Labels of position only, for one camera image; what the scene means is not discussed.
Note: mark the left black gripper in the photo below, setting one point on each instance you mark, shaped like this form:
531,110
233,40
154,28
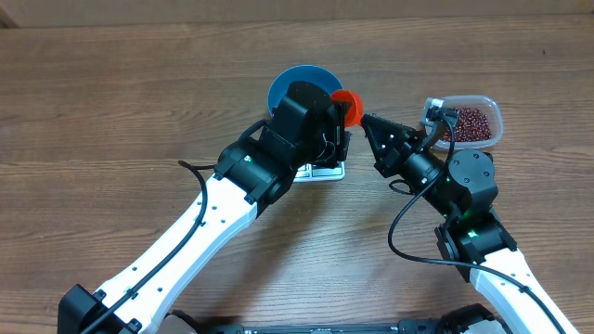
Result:
336,121

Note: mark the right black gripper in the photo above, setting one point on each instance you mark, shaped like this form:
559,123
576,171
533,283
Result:
409,143

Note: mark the red measuring scoop blue handle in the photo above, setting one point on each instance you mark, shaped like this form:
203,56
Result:
354,103

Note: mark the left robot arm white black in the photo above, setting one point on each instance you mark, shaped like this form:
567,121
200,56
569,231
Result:
308,126

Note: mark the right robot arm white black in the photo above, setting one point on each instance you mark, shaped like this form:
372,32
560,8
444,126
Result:
471,238

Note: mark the white digital kitchen scale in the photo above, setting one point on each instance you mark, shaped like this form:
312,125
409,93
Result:
311,173

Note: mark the blue plastic bowl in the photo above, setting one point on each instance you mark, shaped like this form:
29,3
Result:
313,74

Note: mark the red adzuki beans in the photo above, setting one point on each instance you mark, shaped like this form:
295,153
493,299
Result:
472,126

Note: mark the clear plastic container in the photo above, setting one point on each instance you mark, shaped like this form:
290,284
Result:
489,107

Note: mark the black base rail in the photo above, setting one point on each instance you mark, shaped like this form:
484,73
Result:
470,319

